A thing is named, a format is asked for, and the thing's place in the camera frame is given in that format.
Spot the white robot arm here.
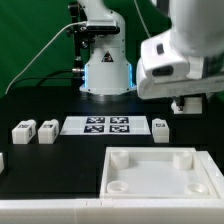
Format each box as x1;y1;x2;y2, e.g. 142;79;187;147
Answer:
78;0;224;114

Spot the white block at left edge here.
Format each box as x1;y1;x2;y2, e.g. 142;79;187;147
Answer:
0;153;4;174

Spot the white sheet with markers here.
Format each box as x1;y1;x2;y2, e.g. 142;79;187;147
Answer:
61;116;151;135

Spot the white square tabletop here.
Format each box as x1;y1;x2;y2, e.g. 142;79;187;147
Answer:
100;147;220;199

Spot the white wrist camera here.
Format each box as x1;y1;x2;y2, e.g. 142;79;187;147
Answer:
141;31;190;84

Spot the white front fence wall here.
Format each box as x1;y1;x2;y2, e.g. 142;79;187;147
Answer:
0;199;224;224

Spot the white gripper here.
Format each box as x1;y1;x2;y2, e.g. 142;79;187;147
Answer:
136;61;224;111

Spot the black cable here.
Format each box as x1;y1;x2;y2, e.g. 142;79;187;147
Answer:
7;68;85;94

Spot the white fence wall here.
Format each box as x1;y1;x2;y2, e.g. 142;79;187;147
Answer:
0;199;224;224
197;151;224;200

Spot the black camera stand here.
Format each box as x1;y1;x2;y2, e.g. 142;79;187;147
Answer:
66;0;94;77

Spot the white right fence wall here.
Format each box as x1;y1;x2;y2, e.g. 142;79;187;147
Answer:
197;151;224;200

